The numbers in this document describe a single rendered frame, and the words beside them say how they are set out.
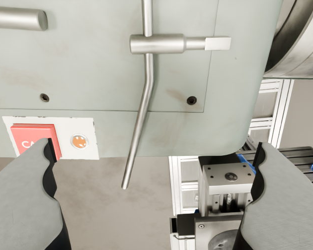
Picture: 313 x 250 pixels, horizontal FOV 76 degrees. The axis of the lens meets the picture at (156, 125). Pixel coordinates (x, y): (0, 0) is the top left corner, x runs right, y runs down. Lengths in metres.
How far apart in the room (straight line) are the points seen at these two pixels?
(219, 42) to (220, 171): 0.44
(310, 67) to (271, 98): 1.18
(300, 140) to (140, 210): 1.72
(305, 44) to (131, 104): 0.26
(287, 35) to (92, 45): 0.28
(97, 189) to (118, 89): 2.03
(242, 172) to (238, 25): 0.45
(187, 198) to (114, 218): 0.97
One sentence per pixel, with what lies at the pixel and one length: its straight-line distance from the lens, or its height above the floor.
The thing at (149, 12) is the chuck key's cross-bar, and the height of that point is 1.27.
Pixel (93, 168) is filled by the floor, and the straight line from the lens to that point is 2.09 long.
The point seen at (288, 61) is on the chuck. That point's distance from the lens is 0.39.
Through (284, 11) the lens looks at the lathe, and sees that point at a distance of 0.38.
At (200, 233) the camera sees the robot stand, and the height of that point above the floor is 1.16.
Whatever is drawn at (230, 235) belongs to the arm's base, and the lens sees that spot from 0.65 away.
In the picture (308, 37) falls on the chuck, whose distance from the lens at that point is 0.36.
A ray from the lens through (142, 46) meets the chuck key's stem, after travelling 0.24.
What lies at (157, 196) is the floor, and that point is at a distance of 2.25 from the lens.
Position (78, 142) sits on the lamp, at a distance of 0.33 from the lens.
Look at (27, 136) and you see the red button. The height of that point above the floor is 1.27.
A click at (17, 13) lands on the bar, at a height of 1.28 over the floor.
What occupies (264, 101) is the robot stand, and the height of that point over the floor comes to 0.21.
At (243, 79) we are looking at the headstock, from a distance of 0.30.
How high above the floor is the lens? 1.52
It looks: 62 degrees down
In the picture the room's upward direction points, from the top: 179 degrees counter-clockwise
